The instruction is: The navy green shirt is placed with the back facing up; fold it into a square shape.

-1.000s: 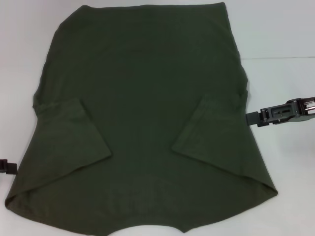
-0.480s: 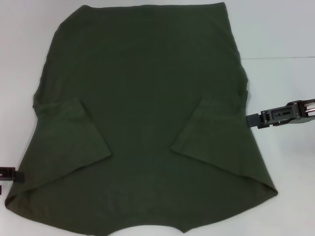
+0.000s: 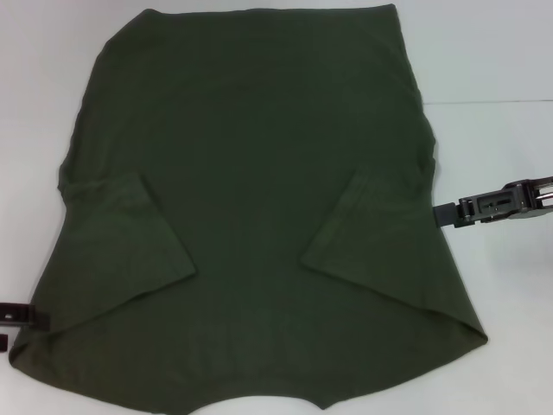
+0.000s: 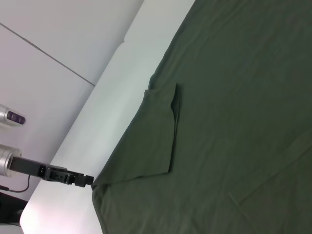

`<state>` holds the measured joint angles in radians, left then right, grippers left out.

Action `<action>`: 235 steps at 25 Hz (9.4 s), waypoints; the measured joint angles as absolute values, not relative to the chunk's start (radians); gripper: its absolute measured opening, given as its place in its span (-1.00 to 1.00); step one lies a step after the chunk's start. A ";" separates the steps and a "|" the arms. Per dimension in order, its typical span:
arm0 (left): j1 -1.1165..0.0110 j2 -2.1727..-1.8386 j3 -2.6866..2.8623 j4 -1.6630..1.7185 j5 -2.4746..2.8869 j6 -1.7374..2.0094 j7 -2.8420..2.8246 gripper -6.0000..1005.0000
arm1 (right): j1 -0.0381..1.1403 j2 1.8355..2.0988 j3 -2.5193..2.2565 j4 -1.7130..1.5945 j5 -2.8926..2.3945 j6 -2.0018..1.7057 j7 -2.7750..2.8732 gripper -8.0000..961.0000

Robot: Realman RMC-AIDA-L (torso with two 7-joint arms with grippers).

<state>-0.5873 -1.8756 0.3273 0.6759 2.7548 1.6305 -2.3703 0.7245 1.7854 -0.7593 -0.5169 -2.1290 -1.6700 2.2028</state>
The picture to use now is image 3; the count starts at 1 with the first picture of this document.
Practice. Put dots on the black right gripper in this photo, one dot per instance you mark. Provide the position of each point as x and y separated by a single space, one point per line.
532 194

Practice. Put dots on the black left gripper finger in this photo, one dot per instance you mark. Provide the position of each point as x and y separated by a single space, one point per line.
3 342
17 314

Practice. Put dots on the dark green shirt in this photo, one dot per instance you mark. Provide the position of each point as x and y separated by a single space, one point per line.
259 151

